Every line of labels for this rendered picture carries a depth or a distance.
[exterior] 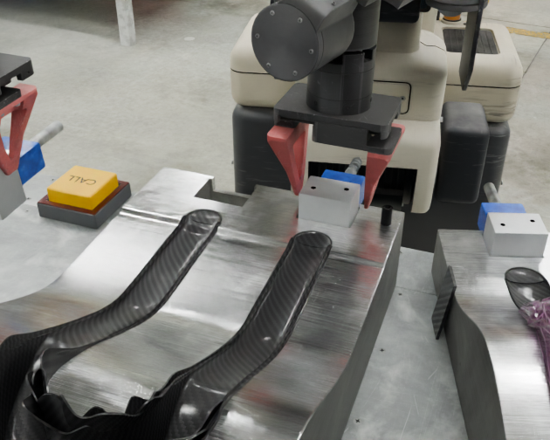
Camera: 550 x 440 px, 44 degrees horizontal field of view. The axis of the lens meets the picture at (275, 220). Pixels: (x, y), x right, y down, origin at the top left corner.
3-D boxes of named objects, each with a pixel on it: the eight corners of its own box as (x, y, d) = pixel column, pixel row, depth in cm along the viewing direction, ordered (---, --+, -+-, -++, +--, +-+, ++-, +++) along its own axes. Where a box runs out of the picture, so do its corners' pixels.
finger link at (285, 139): (338, 220, 63) (344, 127, 58) (264, 205, 65) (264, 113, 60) (356, 185, 69) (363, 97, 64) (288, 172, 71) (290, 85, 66)
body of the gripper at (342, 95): (385, 146, 58) (395, 61, 54) (271, 127, 61) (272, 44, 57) (401, 116, 63) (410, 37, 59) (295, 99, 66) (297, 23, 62)
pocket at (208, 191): (213, 205, 74) (211, 175, 72) (259, 214, 73) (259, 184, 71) (195, 227, 71) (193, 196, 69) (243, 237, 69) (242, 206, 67)
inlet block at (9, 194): (44, 144, 74) (32, 98, 71) (84, 151, 72) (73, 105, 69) (-42, 211, 64) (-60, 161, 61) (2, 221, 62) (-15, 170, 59)
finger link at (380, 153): (382, 229, 62) (393, 134, 57) (306, 213, 64) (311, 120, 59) (397, 193, 67) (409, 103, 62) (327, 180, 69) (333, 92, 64)
